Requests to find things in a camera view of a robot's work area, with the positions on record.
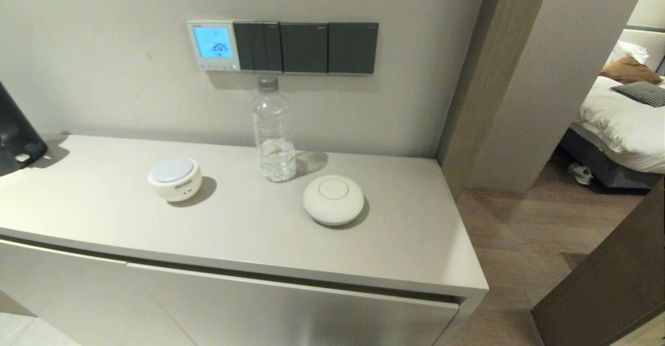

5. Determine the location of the white wall thermostat panel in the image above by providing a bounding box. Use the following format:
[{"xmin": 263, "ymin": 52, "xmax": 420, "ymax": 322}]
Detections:
[{"xmin": 187, "ymin": 20, "xmax": 242, "ymax": 72}]

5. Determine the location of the dark grey triple switch panel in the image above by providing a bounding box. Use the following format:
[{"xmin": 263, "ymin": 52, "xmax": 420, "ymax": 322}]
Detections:
[{"xmin": 233, "ymin": 21, "xmax": 284, "ymax": 73}]

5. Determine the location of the white pillow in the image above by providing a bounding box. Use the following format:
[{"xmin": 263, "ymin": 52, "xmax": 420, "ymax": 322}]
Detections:
[{"xmin": 607, "ymin": 39, "xmax": 650, "ymax": 66}]

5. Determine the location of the grey cabinet door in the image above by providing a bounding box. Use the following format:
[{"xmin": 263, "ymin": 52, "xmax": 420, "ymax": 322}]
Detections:
[
  {"xmin": 126, "ymin": 263, "xmax": 461, "ymax": 346},
  {"xmin": 0, "ymin": 239, "xmax": 197, "ymax": 346}
]

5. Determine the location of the bed with white duvet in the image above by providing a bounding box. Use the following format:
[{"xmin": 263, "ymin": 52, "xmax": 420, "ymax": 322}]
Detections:
[{"xmin": 558, "ymin": 75, "xmax": 665, "ymax": 191}]

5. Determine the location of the black plastic appliance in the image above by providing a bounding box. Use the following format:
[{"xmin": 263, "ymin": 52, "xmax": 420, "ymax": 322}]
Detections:
[{"xmin": 0, "ymin": 81, "xmax": 48, "ymax": 177}]

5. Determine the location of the grey checkered pillow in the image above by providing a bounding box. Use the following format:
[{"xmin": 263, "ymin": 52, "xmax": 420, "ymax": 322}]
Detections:
[{"xmin": 611, "ymin": 81, "xmax": 665, "ymax": 108}]

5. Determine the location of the white flat dome device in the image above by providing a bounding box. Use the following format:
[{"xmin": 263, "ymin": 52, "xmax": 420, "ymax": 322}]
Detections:
[{"xmin": 303, "ymin": 175, "xmax": 365, "ymax": 227}]

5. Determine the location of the beige padded headboard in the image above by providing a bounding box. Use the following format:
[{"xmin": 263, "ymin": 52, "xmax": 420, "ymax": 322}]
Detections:
[{"xmin": 621, "ymin": 23, "xmax": 665, "ymax": 72}]

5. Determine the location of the grey cabinet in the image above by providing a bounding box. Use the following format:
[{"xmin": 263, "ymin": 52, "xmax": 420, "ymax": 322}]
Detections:
[{"xmin": 0, "ymin": 134, "xmax": 490, "ymax": 346}]

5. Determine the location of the brown pillow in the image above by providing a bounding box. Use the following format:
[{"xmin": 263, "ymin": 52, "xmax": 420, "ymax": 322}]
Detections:
[{"xmin": 600, "ymin": 54, "xmax": 664, "ymax": 85}]

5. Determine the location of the dark brown wooden door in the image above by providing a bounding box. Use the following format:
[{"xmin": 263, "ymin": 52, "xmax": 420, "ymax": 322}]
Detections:
[{"xmin": 531, "ymin": 179, "xmax": 665, "ymax": 346}]

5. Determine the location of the light slipper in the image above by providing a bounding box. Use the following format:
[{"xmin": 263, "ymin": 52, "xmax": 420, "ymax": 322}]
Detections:
[{"xmin": 567, "ymin": 162, "xmax": 594, "ymax": 186}]

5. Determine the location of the wooden door frame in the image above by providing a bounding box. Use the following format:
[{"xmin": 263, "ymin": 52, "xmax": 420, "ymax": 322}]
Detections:
[{"xmin": 436, "ymin": 0, "xmax": 554, "ymax": 197}]

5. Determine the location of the clear plastic water bottle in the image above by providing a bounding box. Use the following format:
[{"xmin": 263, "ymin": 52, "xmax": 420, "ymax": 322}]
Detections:
[{"xmin": 251, "ymin": 75, "xmax": 297, "ymax": 183}]

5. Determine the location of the white round speaker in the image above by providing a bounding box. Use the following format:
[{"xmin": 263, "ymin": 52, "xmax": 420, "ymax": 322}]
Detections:
[{"xmin": 148, "ymin": 157, "xmax": 203, "ymax": 203}]

